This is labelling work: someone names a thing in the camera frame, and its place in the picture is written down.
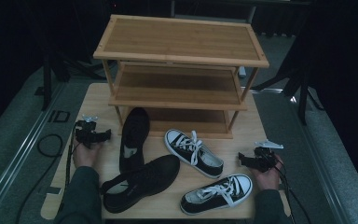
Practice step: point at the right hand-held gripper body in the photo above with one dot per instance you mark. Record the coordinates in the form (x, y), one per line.
(264, 158)

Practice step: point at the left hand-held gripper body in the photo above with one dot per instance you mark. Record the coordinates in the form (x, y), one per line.
(85, 133)

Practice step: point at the plain black shoe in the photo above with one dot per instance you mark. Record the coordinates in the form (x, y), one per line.
(149, 177)
(135, 130)

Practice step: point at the black white laced sneaker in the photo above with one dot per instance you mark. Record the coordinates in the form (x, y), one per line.
(211, 202)
(206, 163)

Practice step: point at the wooden shoe rack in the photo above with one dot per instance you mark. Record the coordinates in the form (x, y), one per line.
(180, 40)

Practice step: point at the person's right hand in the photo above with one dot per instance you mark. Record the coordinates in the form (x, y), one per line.
(268, 180)

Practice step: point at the person's left hand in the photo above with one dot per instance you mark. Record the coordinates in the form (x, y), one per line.
(85, 157)

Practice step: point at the black metal stand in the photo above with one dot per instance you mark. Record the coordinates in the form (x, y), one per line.
(303, 93)
(46, 84)

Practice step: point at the metal floor rail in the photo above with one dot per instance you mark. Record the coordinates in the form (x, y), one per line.
(317, 168)
(21, 155)

